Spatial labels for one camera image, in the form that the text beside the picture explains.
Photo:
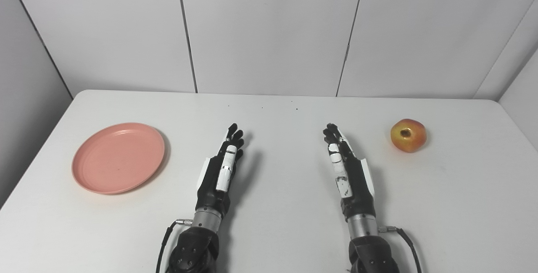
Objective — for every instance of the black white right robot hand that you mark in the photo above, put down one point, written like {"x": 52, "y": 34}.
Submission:
{"x": 359, "y": 189}

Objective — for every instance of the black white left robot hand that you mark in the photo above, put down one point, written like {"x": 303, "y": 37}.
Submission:
{"x": 212, "y": 189}

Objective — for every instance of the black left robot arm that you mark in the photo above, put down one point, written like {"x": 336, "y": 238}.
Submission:
{"x": 193, "y": 252}

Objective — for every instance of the pink round plate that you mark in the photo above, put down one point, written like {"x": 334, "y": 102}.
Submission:
{"x": 117, "y": 157}

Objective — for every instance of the red yellow apple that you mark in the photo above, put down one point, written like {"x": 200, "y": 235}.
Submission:
{"x": 416, "y": 140}

